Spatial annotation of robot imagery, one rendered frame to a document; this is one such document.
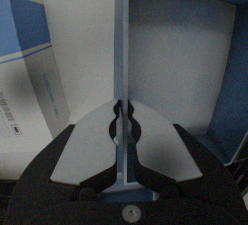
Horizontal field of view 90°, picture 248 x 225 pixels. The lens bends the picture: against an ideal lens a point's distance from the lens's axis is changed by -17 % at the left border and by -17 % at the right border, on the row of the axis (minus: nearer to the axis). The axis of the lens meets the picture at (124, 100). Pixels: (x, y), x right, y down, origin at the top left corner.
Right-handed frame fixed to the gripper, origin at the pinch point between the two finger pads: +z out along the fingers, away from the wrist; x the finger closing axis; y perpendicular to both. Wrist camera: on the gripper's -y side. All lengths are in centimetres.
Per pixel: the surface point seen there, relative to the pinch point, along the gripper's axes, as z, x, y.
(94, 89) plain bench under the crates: 12.3, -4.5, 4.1
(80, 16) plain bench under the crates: 12.2, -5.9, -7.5
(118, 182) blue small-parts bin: 12.2, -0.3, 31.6
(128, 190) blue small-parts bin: 12.4, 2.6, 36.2
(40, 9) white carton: 10.2, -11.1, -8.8
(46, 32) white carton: 10.5, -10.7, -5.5
